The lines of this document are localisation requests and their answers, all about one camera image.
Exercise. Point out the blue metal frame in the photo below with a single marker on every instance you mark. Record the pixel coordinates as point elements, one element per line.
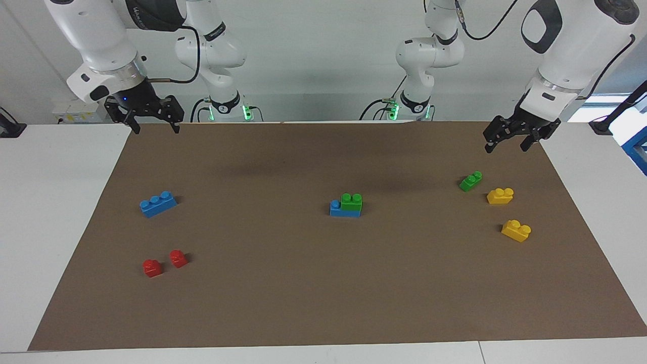
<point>638,151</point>

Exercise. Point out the red one-stud toy block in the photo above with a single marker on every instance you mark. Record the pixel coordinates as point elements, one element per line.
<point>178,259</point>
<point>152,268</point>

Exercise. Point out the black table clamp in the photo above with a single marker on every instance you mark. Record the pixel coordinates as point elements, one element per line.
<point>11,129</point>

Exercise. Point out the green two-stud toy block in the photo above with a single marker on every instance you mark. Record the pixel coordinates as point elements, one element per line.
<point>352,202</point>
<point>470,181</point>

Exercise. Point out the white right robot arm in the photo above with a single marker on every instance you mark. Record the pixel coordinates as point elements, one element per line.
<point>101,40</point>

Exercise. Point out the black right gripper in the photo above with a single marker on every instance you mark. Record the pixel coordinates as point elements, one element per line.
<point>139,98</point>

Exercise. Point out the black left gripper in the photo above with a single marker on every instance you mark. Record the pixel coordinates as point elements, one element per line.
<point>533,126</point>

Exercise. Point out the white wall socket box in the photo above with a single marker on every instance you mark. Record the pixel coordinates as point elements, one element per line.
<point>81,110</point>

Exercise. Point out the yellow two-stud toy block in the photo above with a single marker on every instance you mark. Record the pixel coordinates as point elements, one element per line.
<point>500,196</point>
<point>516,231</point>

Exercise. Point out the blue three-stud toy block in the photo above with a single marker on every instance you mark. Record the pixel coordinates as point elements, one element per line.
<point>343,212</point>
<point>158,205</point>

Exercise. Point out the black camera stand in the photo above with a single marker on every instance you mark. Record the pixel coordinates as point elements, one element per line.
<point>619,108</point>

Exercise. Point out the brown paper table mat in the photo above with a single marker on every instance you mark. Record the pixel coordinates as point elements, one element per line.
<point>323,283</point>

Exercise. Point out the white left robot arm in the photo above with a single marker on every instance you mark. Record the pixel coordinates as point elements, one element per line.
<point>571,45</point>

